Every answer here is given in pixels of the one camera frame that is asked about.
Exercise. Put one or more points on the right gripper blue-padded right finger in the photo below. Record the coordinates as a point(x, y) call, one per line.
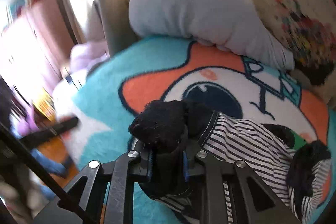
point(193, 161)

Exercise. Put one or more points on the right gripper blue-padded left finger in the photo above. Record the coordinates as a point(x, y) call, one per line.
point(146, 161)

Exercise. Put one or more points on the black and striped pants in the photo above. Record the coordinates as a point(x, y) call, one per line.
point(294, 168)

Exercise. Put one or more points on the turquoise cartoon fleece blanket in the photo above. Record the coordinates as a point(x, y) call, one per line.
point(167, 69)

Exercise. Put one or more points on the pink plush cushion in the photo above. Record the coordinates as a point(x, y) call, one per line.
point(85, 56)

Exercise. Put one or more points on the grey plush body pillow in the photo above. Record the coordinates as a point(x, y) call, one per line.
point(230, 25)

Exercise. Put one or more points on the beige floral print cushion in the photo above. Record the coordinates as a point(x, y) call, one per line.
point(307, 29)

